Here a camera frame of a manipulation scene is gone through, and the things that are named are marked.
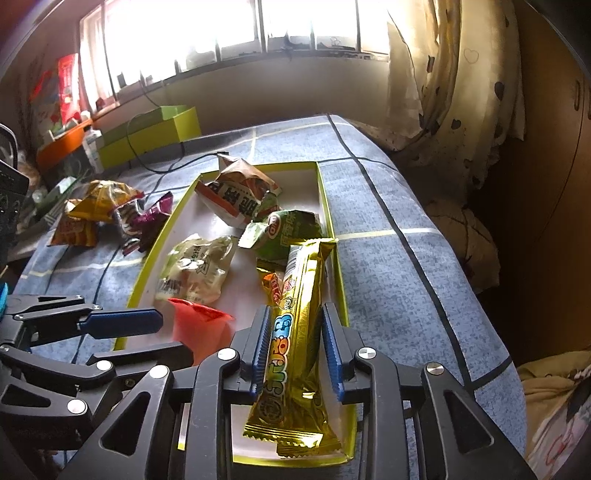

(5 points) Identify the blue checked bedsheet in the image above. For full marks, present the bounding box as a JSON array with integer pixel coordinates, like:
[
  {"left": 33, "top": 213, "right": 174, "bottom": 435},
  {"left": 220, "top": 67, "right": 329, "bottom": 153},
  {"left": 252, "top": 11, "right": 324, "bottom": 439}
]
[{"left": 9, "top": 113, "right": 527, "bottom": 480}]

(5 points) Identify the brown wooden wardrobe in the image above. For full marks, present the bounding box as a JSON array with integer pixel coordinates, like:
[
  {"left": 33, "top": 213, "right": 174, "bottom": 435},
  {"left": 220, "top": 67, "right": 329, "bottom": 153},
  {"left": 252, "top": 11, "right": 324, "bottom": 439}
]
[{"left": 475, "top": 0, "right": 591, "bottom": 365}]

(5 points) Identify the red tall package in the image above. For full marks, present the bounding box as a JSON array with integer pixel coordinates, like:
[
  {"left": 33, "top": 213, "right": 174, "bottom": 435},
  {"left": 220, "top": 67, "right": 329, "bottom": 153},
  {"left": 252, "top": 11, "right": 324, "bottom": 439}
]
[{"left": 56, "top": 53, "right": 81, "bottom": 125}]

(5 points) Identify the red and yellow striped bag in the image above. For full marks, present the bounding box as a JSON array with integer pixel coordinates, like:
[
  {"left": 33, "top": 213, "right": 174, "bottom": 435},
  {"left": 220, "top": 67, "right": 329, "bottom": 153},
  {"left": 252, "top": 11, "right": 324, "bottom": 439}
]
[{"left": 50, "top": 215, "right": 100, "bottom": 247}]

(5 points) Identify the black seed packet red-edged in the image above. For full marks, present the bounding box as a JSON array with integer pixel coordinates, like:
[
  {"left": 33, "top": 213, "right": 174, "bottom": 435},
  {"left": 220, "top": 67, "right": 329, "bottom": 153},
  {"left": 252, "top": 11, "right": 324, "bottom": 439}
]
[{"left": 111, "top": 198, "right": 144, "bottom": 256}]

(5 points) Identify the long gold snack packet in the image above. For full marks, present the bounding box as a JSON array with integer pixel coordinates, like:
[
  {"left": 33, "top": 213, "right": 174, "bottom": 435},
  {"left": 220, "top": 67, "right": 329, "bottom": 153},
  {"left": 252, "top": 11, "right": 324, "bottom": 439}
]
[
  {"left": 256, "top": 258, "right": 342, "bottom": 459},
  {"left": 242, "top": 239, "right": 339, "bottom": 444}
]

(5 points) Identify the white plastic bottle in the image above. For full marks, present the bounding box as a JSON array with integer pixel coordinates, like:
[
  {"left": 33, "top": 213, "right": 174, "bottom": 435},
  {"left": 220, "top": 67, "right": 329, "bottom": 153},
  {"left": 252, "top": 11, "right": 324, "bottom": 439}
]
[{"left": 82, "top": 129, "right": 105, "bottom": 169}]

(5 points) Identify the window with bars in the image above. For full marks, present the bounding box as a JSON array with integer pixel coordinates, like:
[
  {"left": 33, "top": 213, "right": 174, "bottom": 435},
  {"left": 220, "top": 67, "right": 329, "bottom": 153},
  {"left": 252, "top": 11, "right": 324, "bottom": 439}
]
[{"left": 78, "top": 0, "right": 393, "bottom": 116}]

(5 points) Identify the yellow-orange snack bag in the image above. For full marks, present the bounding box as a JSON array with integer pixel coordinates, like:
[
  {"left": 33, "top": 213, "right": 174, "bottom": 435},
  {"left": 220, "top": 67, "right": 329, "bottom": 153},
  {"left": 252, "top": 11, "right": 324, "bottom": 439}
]
[{"left": 65, "top": 180, "right": 144, "bottom": 224}]

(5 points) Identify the purple foil snack packet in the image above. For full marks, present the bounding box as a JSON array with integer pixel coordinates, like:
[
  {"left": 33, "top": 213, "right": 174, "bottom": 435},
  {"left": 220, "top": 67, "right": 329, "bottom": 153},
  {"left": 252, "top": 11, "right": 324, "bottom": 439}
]
[{"left": 129, "top": 193, "right": 174, "bottom": 252}]

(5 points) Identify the yellow-green cardboard box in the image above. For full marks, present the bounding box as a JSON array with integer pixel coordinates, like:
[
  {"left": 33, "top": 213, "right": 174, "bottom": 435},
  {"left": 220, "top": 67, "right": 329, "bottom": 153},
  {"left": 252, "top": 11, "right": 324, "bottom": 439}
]
[{"left": 95, "top": 105, "right": 202, "bottom": 171}]

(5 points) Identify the green snack packet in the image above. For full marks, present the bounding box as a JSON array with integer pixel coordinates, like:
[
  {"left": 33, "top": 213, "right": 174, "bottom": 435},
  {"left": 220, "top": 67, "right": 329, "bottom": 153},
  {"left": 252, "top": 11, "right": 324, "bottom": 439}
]
[{"left": 238, "top": 208, "right": 324, "bottom": 266}]

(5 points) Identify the green patterned box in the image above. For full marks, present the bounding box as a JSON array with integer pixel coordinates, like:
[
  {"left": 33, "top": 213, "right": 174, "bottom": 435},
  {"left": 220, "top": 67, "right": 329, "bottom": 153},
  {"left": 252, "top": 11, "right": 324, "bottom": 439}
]
[{"left": 32, "top": 173, "right": 90, "bottom": 222}]

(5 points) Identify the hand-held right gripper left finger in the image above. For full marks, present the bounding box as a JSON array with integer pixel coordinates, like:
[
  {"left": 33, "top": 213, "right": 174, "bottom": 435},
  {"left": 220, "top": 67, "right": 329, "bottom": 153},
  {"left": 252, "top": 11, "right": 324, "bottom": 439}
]
[{"left": 55, "top": 305, "right": 273, "bottom": 480}]

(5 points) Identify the black cable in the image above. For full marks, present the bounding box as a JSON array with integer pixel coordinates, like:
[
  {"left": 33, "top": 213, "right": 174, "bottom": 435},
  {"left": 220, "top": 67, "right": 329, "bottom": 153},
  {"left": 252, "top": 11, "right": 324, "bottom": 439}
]
[{"left": 126, "top": 85, "right": 229, "bottom": 175}]

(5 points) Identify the printed yellowish cloth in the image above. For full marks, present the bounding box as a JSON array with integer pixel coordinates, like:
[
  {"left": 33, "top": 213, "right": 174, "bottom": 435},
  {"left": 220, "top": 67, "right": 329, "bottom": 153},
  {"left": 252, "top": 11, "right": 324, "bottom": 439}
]
[{"left": 517, "top": 351, "right": 591, "bottom": 480}]

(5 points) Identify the beige snack packet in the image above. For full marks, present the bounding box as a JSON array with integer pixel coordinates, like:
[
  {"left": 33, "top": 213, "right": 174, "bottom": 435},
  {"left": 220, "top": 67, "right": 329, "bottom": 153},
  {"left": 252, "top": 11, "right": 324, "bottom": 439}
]
[{"left": 154, "top": 234, "right": 236, "bottom": 305}]

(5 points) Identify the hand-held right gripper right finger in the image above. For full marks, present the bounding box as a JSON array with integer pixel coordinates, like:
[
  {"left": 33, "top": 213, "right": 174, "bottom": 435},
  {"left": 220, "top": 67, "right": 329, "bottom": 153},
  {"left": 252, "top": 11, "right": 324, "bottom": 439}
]
[{"left": 322, "top": 302, "right": 539, "bottom": 480}]

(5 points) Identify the red snack packet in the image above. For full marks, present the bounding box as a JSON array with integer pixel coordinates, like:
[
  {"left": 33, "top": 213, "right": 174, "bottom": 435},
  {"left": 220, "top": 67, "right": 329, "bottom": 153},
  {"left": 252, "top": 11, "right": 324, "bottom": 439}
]
[{"left": 167, "top": 298, "right": 235, "bottom": 365}]

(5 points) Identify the orange storage tray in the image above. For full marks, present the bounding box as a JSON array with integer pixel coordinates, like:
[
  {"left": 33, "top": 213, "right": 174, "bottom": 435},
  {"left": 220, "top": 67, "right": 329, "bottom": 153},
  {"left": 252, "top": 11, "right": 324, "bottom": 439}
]
[{"left": 36, "top": 119, "right": 95, "bottom": 171}]

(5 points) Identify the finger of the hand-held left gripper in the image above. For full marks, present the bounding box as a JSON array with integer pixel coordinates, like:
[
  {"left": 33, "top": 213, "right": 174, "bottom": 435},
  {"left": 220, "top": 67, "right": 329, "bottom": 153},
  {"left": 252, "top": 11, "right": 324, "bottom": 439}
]
[
  {"left": 0, "top": 342, "right": 197, "bottom": 452},
  {"left": 11, "top": 294, "right": 164, "bottom": 348}
]

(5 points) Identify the orange and white chip bag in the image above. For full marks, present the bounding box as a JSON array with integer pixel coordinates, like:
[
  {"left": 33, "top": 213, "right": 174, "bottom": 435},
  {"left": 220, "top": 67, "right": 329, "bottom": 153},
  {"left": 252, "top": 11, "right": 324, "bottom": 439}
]
[{"left": 194, "top": 154, "right": 282, "bottom": 229}]

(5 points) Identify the cream heart-print curtain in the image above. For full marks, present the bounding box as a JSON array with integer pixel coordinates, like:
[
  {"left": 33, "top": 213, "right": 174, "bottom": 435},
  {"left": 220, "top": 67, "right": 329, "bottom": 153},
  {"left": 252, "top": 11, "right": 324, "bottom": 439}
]
[{"left": 385, "top": 0, "right": 527, "bottom": 296}]

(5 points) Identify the yellow-green cardboard tray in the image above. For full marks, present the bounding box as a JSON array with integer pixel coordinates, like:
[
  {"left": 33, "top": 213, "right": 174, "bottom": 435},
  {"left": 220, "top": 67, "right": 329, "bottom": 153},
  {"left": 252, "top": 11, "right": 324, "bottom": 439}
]
[{"left": 113, "top": 161, "right": 358, "bottom": 464}]

